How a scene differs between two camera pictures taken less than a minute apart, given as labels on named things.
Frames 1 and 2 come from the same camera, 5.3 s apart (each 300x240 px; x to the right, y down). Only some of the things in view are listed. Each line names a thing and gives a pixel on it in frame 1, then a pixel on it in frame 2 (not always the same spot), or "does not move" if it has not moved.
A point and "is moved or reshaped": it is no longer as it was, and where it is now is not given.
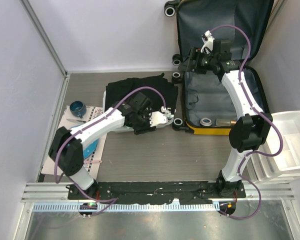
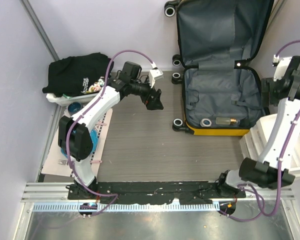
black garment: (116, 91) is moved or reshaped
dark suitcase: (208, 109) does not move
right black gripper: (194, 55) to (268, 86)
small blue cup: (77, 108) does not move
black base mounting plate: (175, 192) does not move
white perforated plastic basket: (127, 129) to (84, 100)
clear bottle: (224, 122) does not move
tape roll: (206, 122) does not move
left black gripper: (138, 130) to (154, 103)
